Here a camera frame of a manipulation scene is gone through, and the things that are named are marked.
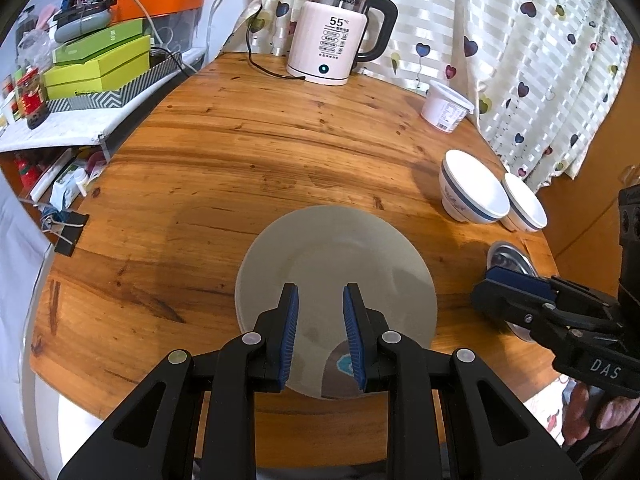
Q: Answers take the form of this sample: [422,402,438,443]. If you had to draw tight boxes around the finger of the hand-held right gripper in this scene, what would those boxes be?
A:
[471,282,552,334]
[486,266,557,302]

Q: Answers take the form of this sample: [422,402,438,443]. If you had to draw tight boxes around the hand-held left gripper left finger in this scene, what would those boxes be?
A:
[57,282,301,480]

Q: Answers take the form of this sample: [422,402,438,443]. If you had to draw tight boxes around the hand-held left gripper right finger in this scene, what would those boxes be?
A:
[342,282,583,480]

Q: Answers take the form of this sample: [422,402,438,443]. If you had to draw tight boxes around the stainless steel bowl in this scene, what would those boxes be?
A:
[486,241,541,343]

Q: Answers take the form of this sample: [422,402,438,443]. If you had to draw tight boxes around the small white bowl blue stripe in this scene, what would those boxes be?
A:
[500,172,548,232]

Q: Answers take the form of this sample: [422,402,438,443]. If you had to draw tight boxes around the beige plate with fish print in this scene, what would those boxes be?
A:
[235,205,437,401]

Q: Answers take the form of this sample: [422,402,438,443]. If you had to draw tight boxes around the large white bowl blue stripe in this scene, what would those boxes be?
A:
[439,149,511,224]

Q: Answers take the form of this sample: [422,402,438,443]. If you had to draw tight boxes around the person's right hand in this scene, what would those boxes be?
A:
[561,380,640,448]

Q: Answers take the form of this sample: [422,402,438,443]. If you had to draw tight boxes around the floral cloth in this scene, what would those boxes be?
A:
[522,377,568,448]

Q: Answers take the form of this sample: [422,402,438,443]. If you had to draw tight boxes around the white plastic tub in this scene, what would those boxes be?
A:
[421,80,475,133]

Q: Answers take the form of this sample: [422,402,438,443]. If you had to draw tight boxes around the black binder clip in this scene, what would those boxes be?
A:
[54,212,91,257]

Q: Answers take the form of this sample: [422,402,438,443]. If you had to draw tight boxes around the white medicine box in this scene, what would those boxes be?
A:
[50,167,91,211]

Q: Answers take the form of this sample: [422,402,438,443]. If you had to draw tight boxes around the white curtain with heart print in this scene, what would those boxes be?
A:
[257,0,633,193]

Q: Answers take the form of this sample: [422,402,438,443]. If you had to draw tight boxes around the white electric kettle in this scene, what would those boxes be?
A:
[286,0,399,86]

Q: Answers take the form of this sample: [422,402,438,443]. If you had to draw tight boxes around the chevron patterned box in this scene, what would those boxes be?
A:
[47,50,183,113]

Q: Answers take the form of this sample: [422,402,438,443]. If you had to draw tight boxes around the white shelf board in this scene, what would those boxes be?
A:
[0,107,128,153]

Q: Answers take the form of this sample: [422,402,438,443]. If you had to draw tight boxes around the lime green box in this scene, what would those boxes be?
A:
[44,35,152,102]

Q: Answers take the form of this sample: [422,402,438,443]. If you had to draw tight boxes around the red tin jar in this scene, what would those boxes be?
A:
[17,67,50,130]

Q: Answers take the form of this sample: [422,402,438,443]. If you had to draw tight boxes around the dark green flat box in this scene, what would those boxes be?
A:
[52,19,146,66]

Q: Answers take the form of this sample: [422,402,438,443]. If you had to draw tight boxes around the clear storage box orange lid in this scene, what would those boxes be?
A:
[114,0,207,56]

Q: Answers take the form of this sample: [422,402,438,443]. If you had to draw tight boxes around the grey pouch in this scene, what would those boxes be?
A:
[52,2,113,43]

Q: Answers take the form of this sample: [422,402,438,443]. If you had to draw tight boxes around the clear plastic bag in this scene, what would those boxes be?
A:
[17,27,56,68]

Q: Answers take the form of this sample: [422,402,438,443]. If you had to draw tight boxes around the black kettle power cord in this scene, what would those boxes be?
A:
[248,2,307,81]

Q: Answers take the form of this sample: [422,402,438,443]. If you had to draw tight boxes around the white cable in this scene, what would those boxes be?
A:
[117,0,201,73]

